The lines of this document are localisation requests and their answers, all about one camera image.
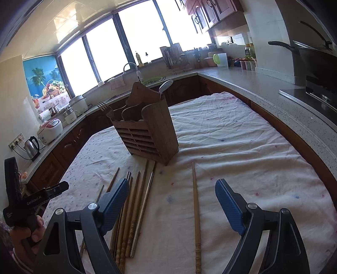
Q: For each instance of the wall power socket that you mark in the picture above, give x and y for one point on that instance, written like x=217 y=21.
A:
x=16 y=141

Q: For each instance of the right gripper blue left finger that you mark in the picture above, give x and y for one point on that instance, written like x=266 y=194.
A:
x=111 y=204

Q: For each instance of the white red rice cooker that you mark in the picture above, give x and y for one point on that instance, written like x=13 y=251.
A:
x=49 y=131

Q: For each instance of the dark wooden chopstick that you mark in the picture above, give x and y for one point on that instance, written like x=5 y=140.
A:
x=83 y=246

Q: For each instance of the tropical fruit poster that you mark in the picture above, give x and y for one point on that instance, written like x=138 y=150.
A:
x=45 y=83

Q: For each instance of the black wok with lid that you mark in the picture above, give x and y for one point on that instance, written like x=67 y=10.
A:
x=320 y=62

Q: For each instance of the wooden utensil holder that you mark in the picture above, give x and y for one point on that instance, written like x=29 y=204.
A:
x=145 y=126

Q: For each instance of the lone wooden chopstick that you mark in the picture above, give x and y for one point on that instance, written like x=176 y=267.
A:
x=197 y=226

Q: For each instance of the dish drying rack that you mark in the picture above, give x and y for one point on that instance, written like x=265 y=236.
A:
x=175 y=59

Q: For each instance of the metal spoon in holder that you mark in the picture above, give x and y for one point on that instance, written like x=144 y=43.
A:
x=165 y=86

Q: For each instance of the white floral tablecloth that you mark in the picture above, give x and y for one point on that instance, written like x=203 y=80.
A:
x=219 y=137

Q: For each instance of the person's left hand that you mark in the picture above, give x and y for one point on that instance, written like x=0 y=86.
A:
x=25 y=257

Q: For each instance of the yellow oil bottle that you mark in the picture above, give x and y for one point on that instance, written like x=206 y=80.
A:
x=250 y=51

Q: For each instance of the steel electric kettle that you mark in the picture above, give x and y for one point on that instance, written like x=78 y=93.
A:
x=32 y=148

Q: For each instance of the metal chopstick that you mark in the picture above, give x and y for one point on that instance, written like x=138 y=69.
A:
x=142 y=210

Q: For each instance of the dish soap bottle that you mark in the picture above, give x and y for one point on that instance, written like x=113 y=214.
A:
x=139 y=60

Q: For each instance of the white green plastic jug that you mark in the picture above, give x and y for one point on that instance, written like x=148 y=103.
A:
x=220 y=59

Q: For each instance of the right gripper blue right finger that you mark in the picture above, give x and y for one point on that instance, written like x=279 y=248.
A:
x=233 y=205

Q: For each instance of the curved sink faucet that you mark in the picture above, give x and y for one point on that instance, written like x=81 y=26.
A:
x=133 y=67

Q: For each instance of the small white steamer pot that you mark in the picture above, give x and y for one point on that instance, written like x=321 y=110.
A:
x=69 y=115

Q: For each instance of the gas stove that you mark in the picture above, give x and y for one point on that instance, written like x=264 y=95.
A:
x=317 y=97

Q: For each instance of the carved wooden chopstick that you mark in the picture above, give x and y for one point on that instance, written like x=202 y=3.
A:
x=125 y=223

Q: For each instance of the upper wooden wall cabinets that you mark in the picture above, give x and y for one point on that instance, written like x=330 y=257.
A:
x=217 y=14

